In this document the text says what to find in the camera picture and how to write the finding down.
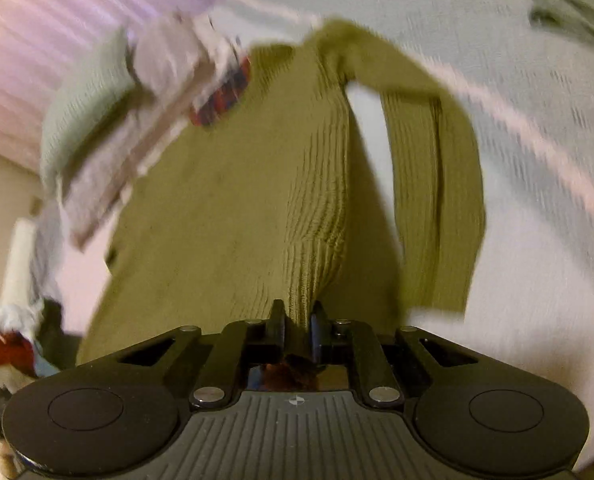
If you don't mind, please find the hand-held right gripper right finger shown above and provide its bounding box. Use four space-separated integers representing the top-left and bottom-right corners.
310 301 478 408

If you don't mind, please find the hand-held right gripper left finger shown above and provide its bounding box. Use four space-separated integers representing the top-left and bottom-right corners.
120 300 288 408

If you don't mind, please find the red plaid shirt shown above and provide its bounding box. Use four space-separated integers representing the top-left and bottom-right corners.
189 54 254 128

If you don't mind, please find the olive green knit sweater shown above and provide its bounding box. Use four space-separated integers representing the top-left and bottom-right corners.
76 19 488 367

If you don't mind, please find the pale green cloth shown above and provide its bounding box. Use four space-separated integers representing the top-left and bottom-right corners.
40 27 138 188

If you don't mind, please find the pink curtain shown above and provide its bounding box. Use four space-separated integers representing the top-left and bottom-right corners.
0 0 248 173

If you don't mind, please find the red and white fringed cloth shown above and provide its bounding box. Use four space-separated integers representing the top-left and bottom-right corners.
0 310 45 381

